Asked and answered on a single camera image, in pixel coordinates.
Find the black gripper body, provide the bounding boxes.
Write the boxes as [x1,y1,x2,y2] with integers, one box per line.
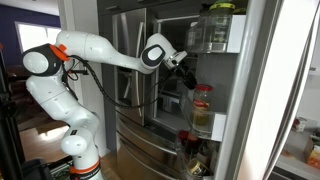
[173,62,197,90]

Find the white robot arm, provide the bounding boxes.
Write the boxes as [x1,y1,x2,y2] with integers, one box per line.
[22,31,197,180]

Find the top door shelf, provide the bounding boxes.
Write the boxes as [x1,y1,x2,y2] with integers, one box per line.
[185,15,246,53]

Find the door shelf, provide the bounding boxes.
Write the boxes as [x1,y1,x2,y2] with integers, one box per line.
[180,90,226,142]
[185,15,246,53]

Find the middle door shelf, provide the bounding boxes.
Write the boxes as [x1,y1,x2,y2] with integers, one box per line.
[180,90,226,142]

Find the open right fridge door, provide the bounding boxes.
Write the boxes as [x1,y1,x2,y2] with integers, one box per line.
[196,0,320,180]

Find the stainless fridge drawer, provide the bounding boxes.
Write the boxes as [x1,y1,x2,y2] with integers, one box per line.
[116,113,180,180]

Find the red lid pickle jar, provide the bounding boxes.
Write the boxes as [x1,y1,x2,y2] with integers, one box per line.
[192,84,213,126]

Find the green lid glass jar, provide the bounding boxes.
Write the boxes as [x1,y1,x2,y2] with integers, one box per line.
[209,0,235,43]

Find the dark sauce bottle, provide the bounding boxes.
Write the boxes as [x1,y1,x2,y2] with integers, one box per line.
[178,130,201,160]

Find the small jar gold lid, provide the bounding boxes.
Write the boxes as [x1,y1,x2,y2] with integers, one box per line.
[187,159,210,177]

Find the left fridge door handle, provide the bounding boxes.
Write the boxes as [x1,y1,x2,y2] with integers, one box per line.
[133,21,145,118]

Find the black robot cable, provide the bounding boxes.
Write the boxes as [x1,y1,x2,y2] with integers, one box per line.
[61,54,174,110]

